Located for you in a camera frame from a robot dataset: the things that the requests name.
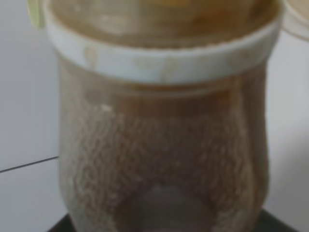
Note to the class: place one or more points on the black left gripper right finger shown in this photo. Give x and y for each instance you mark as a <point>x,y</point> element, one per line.
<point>268,223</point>

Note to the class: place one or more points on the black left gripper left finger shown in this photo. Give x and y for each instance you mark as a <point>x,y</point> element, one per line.
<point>64,225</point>

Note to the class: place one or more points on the plastic drink bottle pink label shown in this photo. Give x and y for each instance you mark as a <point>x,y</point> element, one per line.
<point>162,106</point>

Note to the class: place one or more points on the clear cup blue sleeve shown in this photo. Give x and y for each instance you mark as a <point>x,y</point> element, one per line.
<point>296,18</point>

